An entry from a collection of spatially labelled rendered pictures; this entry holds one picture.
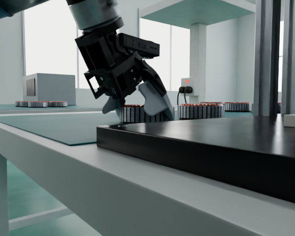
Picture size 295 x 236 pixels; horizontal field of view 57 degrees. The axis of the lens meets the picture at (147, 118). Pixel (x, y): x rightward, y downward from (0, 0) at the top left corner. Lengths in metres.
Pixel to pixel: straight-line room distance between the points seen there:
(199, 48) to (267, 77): 0.92
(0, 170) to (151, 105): 0.63
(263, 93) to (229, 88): 7.37
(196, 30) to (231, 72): 6.57
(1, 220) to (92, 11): 0.77
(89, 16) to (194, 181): 0.33
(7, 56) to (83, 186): 4.47
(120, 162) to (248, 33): 7.97
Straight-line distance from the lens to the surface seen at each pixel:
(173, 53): 6.35
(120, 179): 0.18
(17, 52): 4.71
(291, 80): 0.60
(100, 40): 0.45
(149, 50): 0.54
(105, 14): 0.45
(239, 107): 1.12
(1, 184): 1.00
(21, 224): 1.59
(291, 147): 0.18
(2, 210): 1.03
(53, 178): 0.30
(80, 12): 0.45
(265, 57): 0.50
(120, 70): 0.45
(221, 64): 7.62
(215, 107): 0.63
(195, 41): 1.41
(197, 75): 1.38
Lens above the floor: 0.80
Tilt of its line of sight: 4 degrees down
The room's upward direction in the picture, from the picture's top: straight up
